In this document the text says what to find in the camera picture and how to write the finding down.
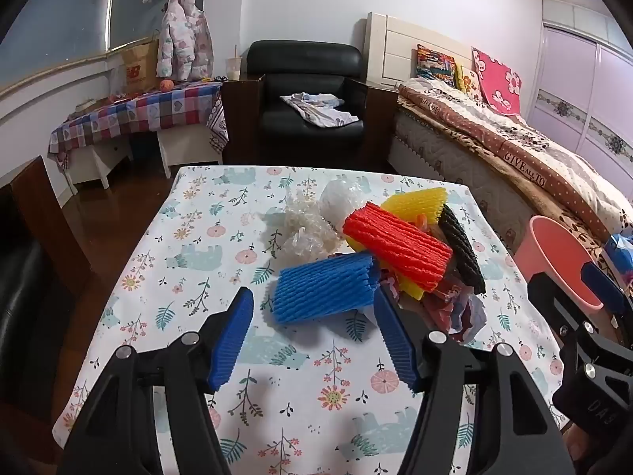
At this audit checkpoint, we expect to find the colourful patterned pillow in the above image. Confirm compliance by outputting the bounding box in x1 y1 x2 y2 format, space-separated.
415 44 457 85

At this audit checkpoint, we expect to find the floral animal print tablecloth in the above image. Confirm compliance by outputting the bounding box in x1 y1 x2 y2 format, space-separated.
52 165 569 475

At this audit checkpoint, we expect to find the blue foam fruit net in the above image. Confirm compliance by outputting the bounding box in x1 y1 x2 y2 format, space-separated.
273 251 381 326

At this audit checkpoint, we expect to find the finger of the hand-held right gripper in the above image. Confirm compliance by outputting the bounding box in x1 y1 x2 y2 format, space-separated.
580 260 633 330
527 270 619 387

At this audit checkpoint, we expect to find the dark wooden chair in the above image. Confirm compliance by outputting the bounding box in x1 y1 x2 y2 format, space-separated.
0 155 107 456

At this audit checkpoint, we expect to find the brown paper bag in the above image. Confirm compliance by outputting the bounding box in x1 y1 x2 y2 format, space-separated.
121 40 160 95

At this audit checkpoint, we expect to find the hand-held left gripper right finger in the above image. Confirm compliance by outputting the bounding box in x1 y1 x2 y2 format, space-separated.
373 287 577 475

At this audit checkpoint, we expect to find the blue tissue box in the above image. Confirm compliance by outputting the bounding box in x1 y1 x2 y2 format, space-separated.
604 230 633 283

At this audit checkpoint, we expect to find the lilac wardrobe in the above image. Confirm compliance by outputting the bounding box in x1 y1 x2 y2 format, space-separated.
527 0 633 199

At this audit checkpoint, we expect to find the pink plastic bucket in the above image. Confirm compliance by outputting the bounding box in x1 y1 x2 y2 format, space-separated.
514 215 605 312

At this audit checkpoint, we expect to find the dark wooden side table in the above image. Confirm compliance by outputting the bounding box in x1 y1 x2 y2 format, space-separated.
220 74 265 164
346 76 399 169

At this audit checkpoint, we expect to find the black foam fruit net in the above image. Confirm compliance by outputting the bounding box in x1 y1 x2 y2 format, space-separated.
438 204 488 295

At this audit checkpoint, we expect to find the checkered tablecloth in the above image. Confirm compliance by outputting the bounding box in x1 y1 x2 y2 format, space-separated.
48 82 229 164

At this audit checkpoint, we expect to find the clear plastic film ball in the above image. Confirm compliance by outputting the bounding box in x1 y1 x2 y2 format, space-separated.
282 218 343 264

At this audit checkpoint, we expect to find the pink puffer jacket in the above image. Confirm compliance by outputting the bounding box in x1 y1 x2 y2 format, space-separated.
155 0 214 82

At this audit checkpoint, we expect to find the white low cabinet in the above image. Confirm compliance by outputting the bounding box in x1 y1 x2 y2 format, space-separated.
64 121 223 196

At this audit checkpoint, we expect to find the yellow flower pillow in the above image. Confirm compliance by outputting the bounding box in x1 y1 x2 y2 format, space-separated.
455 64 481 96

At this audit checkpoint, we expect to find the white plastic bag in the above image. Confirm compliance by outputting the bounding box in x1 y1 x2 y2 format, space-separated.
319 178 371 219

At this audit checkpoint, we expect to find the red snack wrapper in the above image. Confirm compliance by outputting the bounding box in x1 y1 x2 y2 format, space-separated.
386 272 488 344

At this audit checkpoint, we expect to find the brown leaf pattern blanket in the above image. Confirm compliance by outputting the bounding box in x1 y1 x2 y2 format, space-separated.
396 94 621 270

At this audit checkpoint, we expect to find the white quilted mattress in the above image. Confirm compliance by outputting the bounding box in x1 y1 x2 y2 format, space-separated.
388 106 537 253

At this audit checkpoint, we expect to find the dark framed wall panel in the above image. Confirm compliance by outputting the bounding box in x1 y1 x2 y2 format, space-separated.
0 0 211 90

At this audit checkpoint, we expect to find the white wooden bed frame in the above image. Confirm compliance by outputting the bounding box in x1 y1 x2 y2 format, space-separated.
365 11 476 87

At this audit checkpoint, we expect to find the pink flower pillow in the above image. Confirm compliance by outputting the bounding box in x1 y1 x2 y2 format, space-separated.
471 47 523 117

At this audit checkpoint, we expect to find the red foam fruit net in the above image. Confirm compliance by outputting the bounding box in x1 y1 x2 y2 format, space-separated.
342 201 454 294

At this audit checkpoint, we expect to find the black leather armchair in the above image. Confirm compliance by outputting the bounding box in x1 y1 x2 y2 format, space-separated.
246 40 366 164

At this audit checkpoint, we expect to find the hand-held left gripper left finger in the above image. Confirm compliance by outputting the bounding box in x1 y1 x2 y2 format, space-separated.
59 286 255 475

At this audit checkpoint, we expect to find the white patterned cloth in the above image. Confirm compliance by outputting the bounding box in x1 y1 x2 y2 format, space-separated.
279 93 359 127

